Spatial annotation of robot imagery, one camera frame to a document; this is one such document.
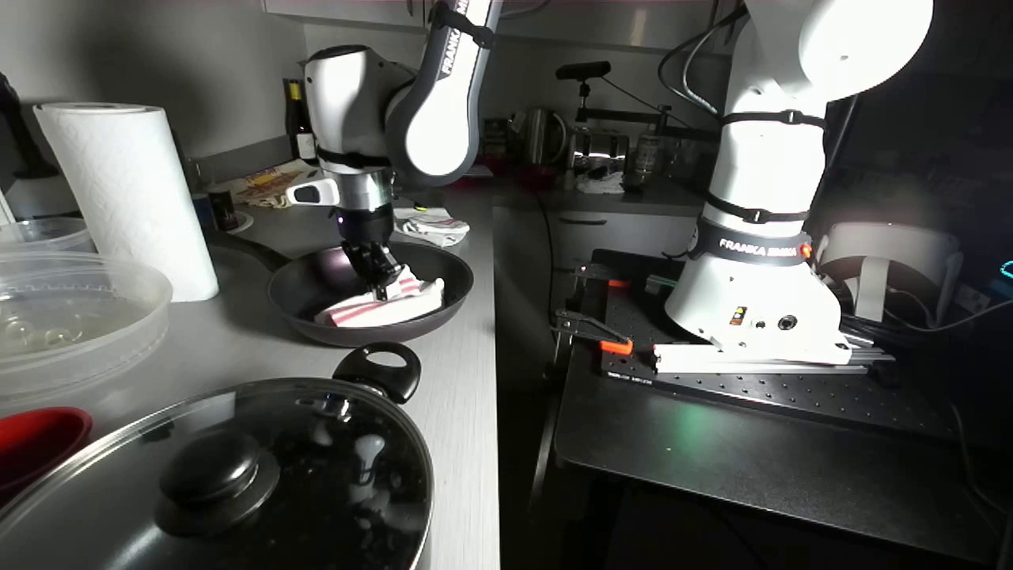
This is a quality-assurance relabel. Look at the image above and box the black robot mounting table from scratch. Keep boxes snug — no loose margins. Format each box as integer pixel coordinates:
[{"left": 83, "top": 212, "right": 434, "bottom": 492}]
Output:
[{"left": 552, "top": 248, "right": 1000, "bottom": 563}]

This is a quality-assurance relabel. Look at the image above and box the glass lid with black knob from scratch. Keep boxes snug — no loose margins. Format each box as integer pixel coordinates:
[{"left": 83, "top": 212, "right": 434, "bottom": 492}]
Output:
[{"left": 0, "top": 376, "right": 438, "bottom": 570}]

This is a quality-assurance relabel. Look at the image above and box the red bowl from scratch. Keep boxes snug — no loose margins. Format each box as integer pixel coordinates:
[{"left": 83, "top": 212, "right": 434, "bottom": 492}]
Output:
[{"left": 0, "top": 404, "right": 96, "bottom": 503}]

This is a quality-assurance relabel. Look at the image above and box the large black pot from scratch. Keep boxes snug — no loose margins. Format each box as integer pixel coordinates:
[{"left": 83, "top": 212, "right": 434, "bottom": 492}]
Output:
[{"left": 328, "top": 342, "right": 438, "bottom": 570}]

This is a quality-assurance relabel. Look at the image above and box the grey wall cabinet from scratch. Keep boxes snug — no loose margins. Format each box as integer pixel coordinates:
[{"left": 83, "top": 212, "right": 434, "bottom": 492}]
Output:
[{"left": 263, "top": 0, "right": 741, "bottom": 58}]

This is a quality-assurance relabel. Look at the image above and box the dark wine bottle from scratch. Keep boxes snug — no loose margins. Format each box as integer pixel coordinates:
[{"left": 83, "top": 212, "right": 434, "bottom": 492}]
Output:
[{"left": 281, "top": 76, "right": 317, "bottom": 163}]

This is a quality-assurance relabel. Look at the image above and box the steel kettle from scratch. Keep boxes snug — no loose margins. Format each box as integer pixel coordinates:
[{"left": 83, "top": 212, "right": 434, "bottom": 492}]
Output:
[{"left": 517, "top": 105, "right": 573, "bottom": 172}]

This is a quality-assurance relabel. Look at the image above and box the white round device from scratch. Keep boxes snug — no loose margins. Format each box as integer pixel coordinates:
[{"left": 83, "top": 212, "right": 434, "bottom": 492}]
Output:
[{"left": 816, "top": 219, "right": 963, "bottom": 326}]

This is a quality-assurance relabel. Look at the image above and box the clear plastic bowl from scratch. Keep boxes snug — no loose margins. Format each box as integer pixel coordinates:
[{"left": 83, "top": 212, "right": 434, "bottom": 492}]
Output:
[{"left": 0, "top": 250, "right": 174, "bottom": 407}]

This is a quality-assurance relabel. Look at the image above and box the black camera on stand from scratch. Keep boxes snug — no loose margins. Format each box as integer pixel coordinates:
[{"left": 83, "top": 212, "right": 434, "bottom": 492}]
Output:
[{"left": 554, "top": 61, "right": 722, "bottom": 144}]

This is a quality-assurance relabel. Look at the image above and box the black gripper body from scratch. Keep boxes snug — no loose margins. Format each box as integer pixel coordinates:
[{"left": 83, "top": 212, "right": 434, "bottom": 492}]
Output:
[{"left": 331, "top": 205, "right": 399, "bottom": 259}]

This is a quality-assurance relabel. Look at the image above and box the small dark jar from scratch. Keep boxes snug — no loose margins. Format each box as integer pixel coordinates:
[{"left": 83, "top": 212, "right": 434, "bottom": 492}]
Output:
[{"left": 207, "top": 186, "right": 255, "bottom": 236}]

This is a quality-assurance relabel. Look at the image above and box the white paper towel roll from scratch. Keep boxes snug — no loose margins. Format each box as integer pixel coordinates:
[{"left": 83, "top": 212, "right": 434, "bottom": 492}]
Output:
[{"left": 29, "top": 101, "right": 222, "bottom": 306}]

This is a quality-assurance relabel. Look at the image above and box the orange-handled clamp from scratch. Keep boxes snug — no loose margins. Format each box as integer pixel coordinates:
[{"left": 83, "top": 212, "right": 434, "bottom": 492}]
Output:
[{"left": 552, "top": 306, "right": 640, "bottom": 362}]

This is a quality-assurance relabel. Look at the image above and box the black non-stick frying pan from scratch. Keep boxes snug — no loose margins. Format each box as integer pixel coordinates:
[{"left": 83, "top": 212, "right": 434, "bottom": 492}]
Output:
[{"left": 215, "top": 232, "right": 479, "bottom": 348}]

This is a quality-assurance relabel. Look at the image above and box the white cup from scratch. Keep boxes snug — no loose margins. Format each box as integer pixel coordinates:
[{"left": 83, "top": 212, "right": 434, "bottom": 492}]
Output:
[{"left": 573, "top": 148, "right": 628, "bottom": 200}]

